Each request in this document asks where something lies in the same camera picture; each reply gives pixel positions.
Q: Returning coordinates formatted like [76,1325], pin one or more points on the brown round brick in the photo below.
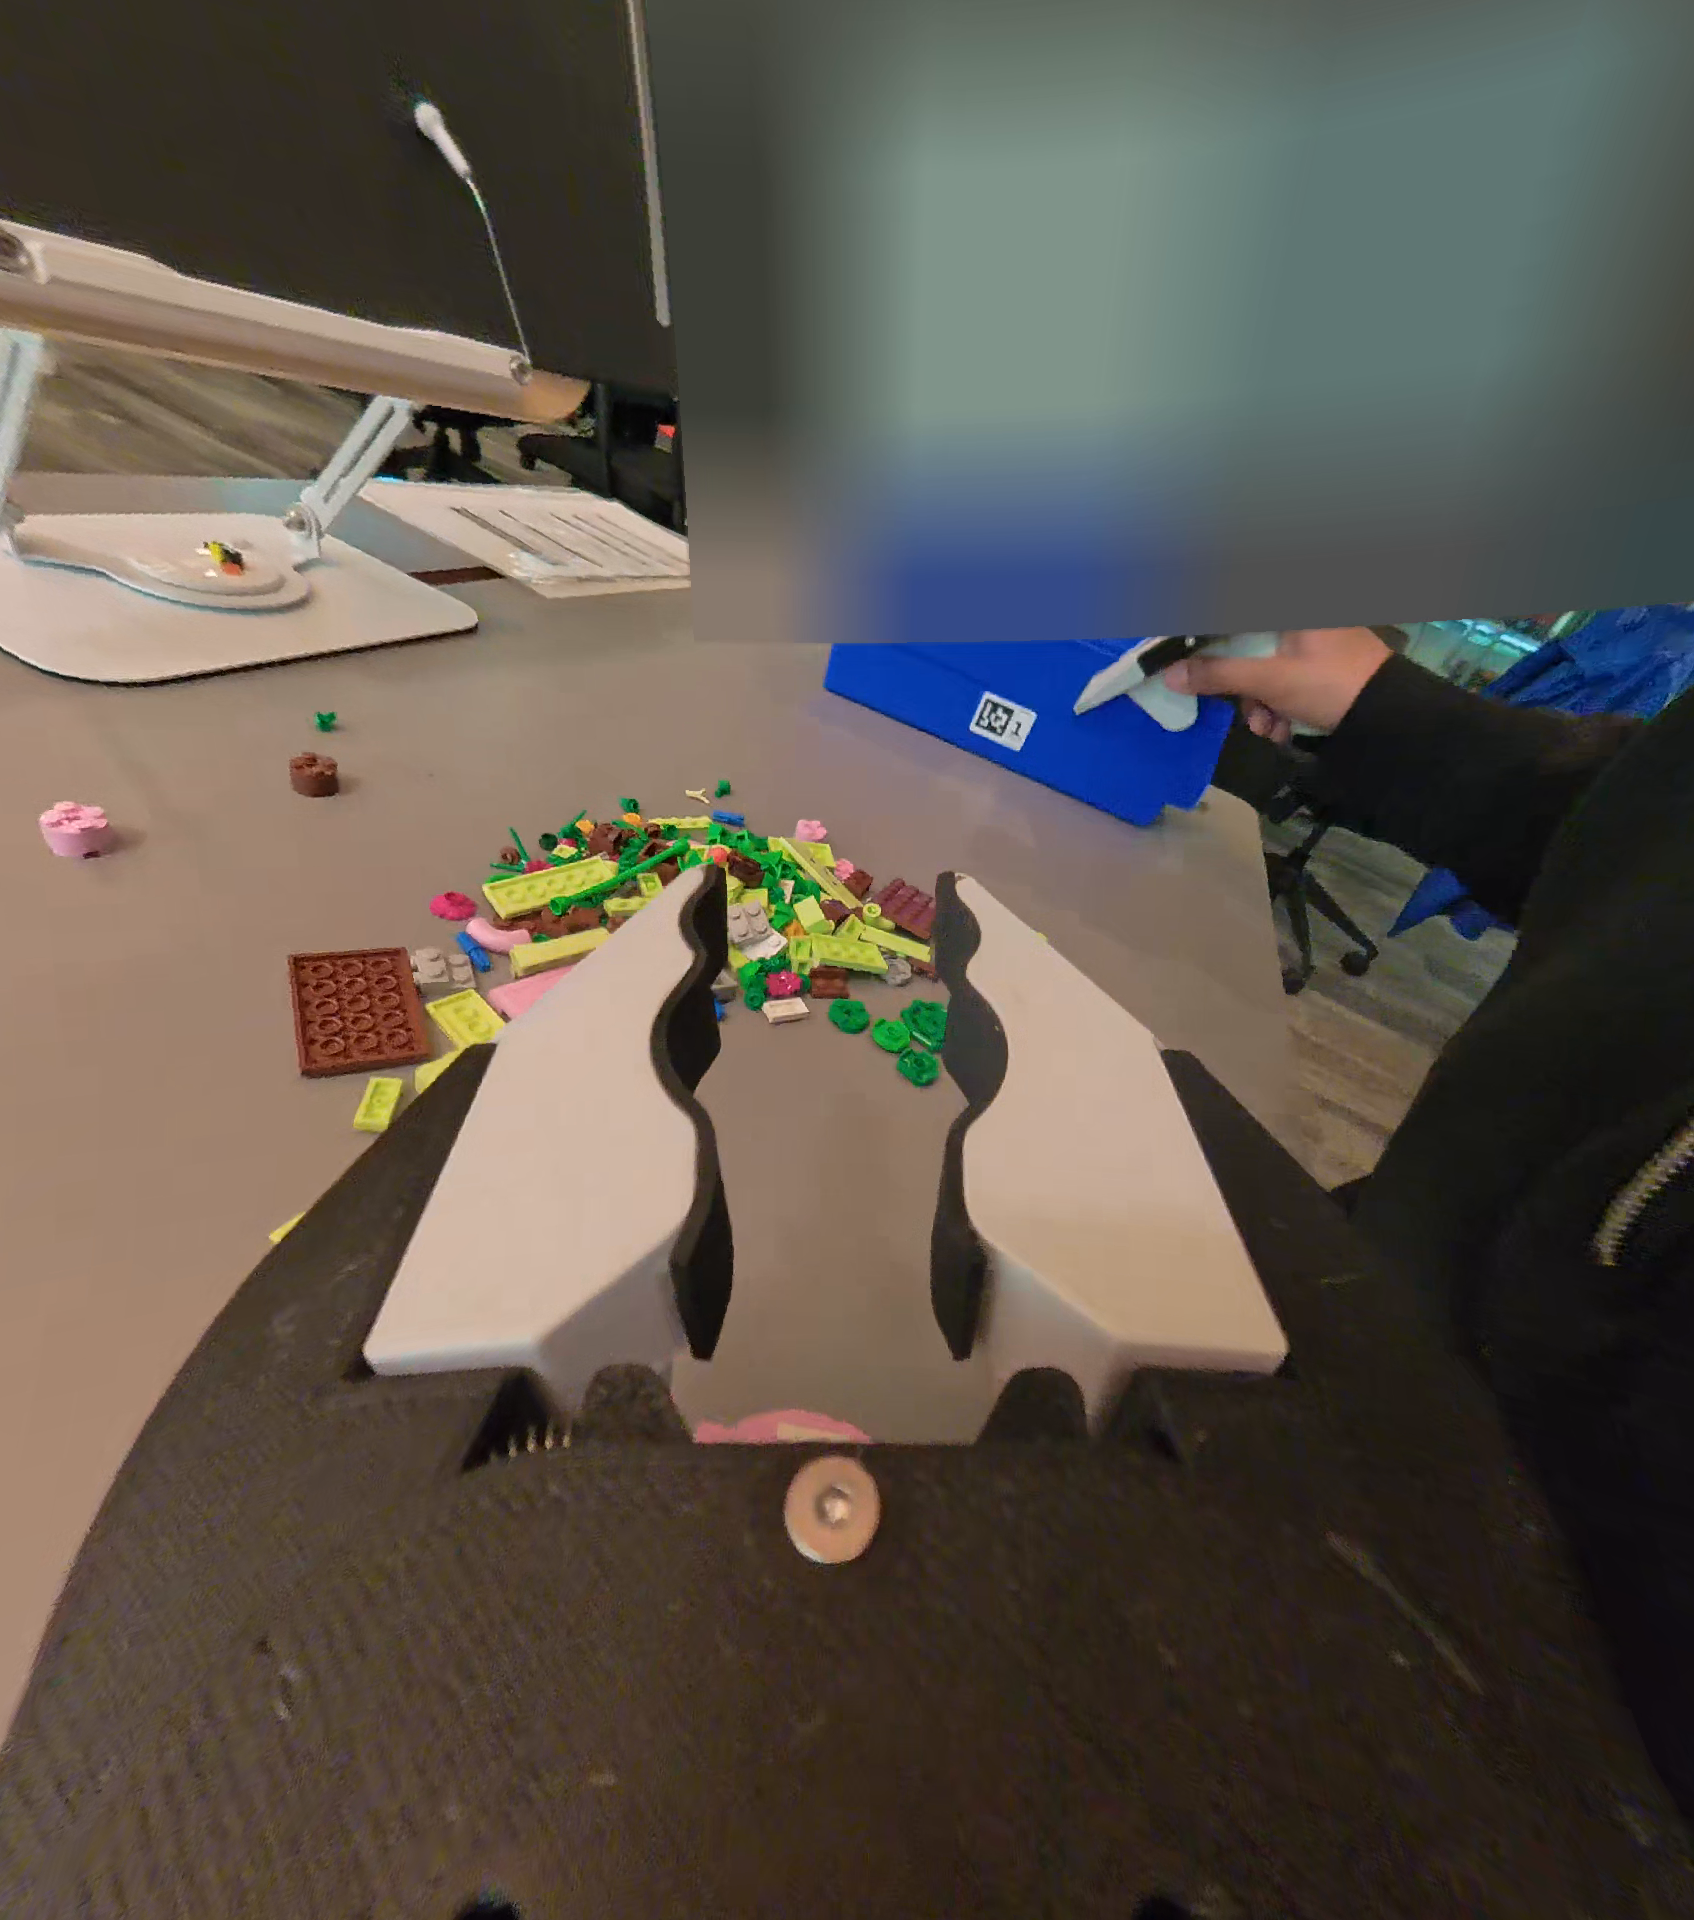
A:
[316,776]

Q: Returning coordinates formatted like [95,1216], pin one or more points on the black monitor screen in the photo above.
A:
[187,119]

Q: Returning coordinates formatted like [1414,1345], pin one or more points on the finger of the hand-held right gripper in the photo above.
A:
[1108,686]

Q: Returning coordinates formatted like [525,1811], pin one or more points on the pile of toy bricks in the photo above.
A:
[594,886]

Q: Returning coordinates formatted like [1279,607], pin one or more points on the white paper sheets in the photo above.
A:
[561,534]

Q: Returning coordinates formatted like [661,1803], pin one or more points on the blue plastic bin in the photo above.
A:
[937,706]

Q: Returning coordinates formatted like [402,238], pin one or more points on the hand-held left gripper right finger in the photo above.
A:
[1117,1187]

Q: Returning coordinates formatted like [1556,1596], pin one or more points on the pink toy brick box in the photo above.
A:
[786,1425]

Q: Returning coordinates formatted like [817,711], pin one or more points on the small yellow black object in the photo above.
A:
[226,556]

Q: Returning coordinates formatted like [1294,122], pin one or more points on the person's right hand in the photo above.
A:
[1311,676]

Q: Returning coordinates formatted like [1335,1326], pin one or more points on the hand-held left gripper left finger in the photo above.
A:
[546,1170]

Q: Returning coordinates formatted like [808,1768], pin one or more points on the white laptop stand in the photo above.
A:
[187,617]

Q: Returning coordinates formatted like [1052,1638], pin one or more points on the pink round flower brick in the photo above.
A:
[82,832]

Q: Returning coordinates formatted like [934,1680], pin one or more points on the small lime studded plate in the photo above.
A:
[379,1105]

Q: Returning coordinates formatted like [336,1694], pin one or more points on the large brown studded plate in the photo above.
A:
[361,1016]

